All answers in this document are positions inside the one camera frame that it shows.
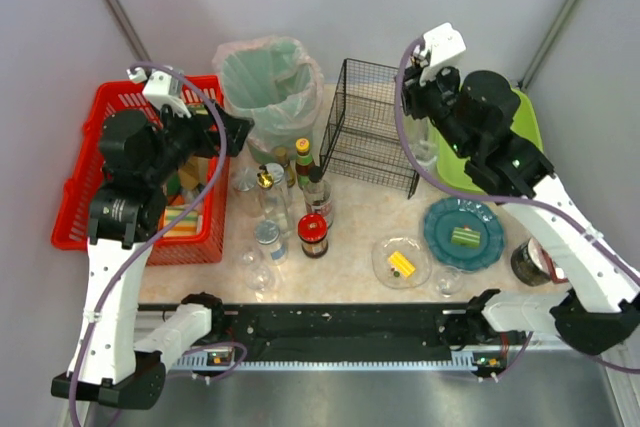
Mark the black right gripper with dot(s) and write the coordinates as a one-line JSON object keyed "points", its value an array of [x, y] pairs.
{"points": [[413, 97]]}

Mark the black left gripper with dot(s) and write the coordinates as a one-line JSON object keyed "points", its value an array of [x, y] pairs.
{"points": [[215, 133]]}

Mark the black cap clear bottle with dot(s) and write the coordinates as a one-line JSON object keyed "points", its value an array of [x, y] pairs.
{"points": [[317, 195]]}

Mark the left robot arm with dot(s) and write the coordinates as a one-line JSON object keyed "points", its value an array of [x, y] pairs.
{"points": [[109, 367]]}

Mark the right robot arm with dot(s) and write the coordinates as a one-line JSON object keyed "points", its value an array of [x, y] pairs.
{"points": [[601, 307]]}

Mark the small gold cap bottle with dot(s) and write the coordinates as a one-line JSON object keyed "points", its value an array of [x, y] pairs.
{"points": [[282, 156]]}

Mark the green plastic tub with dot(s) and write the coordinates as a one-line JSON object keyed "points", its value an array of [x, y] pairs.
{"points": [[515, 161]]}

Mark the green bin with plastic bag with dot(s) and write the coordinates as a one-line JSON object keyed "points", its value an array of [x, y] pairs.
{"points": [[275, 82]]}

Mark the yellow cap sauce bottle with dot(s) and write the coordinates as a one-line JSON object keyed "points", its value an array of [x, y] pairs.
{"points": [[304, 161]]}

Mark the silver lid spice jar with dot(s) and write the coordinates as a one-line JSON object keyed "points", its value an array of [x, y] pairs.
{"points": [[280, 181]]}

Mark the gold pourer glass bottle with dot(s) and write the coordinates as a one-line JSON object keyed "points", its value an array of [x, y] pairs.
{"points": [[273, 202]]}

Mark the striped sponge pack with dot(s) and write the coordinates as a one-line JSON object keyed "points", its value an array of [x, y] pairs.
{"points": [[190, 225]]}

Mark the red plastic basket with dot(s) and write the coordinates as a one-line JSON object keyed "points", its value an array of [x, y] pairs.
{"points": [[70, 229]]}

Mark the teal ceramic plate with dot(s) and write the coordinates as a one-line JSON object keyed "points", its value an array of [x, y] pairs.
{"points": [[443, 216]]}

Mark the green striped cake piece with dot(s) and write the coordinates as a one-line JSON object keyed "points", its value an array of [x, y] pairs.
{"points": [[466, 237]]}

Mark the red lid sauce jar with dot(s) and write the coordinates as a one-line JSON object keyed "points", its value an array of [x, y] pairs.
{"points": [[312, 231]]}

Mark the clear glass plate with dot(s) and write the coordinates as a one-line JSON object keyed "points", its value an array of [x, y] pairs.
{"points": [[413, 250]]}

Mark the clear glass front left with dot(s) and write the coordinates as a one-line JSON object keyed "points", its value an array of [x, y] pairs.
{"points": [[260, 279]]}

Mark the dark jar at right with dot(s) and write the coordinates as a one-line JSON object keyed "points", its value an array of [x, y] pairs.
{"points": [[531, 264]]}

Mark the small glass bowl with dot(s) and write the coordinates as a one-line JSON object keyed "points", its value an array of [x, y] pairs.
{"points": [[448, 281]]}

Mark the yellow cake piece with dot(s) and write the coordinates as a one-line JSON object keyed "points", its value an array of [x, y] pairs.
{"points": [[400, 266]]}

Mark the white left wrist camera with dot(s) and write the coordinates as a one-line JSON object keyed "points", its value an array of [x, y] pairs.
{"points": [[158, 87]]}

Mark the black wire rack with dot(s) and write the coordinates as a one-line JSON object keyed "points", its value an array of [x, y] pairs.
{"points": [[360, 139]]}

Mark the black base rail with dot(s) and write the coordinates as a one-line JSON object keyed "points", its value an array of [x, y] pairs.
{"points": [[353, 333]]}

